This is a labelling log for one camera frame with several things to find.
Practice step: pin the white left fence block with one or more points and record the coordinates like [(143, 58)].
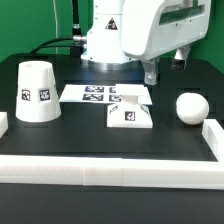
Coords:
[(3, 123)]

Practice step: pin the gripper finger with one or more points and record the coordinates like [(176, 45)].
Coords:
[(151, 71), (180, 58)]

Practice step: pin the white fence wall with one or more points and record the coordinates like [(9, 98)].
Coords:
[(111, 172), (213, 134)]

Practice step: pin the white lamp shade cone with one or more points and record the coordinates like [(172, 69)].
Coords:
[(37, 99)]

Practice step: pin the white front fence wall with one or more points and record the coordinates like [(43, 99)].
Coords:
[(111, 172)]

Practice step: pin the white lamp bulb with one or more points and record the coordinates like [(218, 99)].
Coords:
[(192, 108)]

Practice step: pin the white right fence wall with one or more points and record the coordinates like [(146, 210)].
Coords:
[(213, 134)]

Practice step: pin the white lamp base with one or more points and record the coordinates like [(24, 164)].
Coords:
[(129, 112)]

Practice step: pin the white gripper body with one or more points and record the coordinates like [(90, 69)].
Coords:
[(151, 28)]

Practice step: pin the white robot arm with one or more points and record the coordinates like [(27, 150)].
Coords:
[(104, 50)]

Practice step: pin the white marker sheet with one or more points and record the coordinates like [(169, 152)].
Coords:
[(105, 94)]

